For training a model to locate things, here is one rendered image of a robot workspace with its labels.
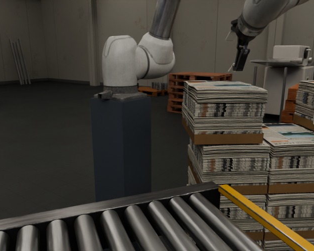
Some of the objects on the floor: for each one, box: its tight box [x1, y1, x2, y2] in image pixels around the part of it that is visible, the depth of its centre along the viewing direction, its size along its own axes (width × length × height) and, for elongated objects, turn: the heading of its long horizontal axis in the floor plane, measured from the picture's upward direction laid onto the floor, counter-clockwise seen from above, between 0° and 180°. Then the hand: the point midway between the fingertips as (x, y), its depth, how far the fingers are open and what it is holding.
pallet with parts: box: [138, 82, 169, 97], centre depth 877 cm, size 114×79×32 cm
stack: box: [186, 123, 314, 251], centre depth 150 cm, size 39×117×83 cm, turn 93°
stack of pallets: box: [167, 72, 232, 114], centre depth 601 cm, size 111×80×79 cm
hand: (231, 54), depth 115 cm, fingers open, 13 cm apart
